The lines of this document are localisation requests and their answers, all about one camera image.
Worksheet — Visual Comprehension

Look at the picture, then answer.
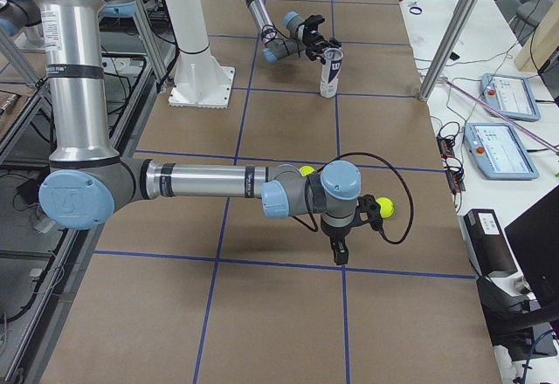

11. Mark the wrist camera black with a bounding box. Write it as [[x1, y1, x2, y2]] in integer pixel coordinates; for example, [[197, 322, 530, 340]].
[[303, 14, 325, 36], [355, 194, 383, 232]]

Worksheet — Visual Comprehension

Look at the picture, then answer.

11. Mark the reacher grabber stick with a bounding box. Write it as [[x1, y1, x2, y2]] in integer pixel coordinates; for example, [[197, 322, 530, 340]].
[[438, 78, 558, 155]]

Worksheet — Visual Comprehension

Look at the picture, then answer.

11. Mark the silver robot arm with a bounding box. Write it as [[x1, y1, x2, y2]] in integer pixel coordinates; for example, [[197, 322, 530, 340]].
[[244, 0, 342, 64], [33, 0, 361, 265]]

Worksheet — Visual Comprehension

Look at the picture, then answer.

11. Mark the teach pendant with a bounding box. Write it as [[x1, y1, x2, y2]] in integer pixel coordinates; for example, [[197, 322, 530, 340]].
[[481, 73, 541, 121], [464, 123, 539, 181]]

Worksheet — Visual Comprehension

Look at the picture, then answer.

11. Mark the black box device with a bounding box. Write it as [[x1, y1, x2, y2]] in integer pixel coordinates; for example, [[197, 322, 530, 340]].
[[463, 209, 517, 278]]

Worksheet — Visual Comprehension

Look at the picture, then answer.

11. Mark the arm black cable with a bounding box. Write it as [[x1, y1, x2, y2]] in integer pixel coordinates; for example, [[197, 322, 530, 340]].
[[287, 152, 415, 245], [260, 24, 307, 58]]

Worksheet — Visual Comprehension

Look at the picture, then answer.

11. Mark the teach pendant far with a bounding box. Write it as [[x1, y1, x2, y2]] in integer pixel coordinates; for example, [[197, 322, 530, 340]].
[[481, 73, 541, 121]]

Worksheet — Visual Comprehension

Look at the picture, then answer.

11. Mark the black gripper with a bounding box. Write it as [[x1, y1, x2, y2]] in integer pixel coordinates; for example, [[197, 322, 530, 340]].
[[302, 31, 342, 64], [321, 222, 354, 264]]

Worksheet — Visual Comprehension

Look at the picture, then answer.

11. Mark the tennis ball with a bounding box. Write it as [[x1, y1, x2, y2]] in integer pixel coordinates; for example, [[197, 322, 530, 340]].
[[299, 165, 315, 176], [376, 196, 395, 219]]

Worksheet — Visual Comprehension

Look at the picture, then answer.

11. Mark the teach pendant near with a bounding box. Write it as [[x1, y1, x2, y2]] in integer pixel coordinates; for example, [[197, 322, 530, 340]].
[[464, 123, 539, 181]]

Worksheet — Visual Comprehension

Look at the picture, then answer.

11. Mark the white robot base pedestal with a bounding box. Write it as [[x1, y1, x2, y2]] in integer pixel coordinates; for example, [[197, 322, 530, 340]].
[[165, 0, 235, 109]]

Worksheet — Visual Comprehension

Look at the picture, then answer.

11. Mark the aluminium frame post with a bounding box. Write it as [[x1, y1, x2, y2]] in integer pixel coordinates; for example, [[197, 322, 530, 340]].
[[418, 0, 478, 102]]

